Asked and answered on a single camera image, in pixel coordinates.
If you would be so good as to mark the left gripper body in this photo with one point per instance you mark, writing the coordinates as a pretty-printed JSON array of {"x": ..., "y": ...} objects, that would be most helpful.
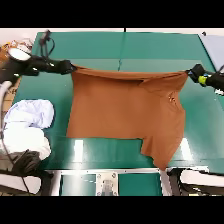
[{"x": 66, "y": 67}]

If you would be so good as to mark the silver frame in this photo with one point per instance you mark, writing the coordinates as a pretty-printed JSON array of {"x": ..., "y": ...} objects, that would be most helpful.
[{"x": 106, "y": 181}]

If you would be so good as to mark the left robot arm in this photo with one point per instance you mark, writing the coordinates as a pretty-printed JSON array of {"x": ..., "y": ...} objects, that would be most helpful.
[{"x": 20, "y": 65}]

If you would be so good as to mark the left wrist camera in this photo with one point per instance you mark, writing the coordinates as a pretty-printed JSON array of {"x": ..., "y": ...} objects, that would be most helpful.
[{"x": 45, "y": 35}]

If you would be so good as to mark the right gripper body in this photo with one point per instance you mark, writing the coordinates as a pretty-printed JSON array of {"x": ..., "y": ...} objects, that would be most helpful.
[{"x": 198, "y": 74}]

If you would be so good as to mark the white garment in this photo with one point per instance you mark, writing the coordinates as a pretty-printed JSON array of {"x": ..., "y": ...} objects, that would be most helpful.
[{"x": 23, "y": 140}]

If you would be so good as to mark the brown cardboard box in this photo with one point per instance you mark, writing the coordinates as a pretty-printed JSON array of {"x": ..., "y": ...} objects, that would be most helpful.
[{"x": 15, "y": 44}]

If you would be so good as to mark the lavender garment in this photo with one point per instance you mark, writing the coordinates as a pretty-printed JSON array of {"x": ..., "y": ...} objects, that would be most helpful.
[{"x": 31, "y": 113}]

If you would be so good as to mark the brown T-shirt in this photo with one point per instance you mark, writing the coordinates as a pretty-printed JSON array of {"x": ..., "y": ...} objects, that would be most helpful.
[{"x": 126, "y": 103}]

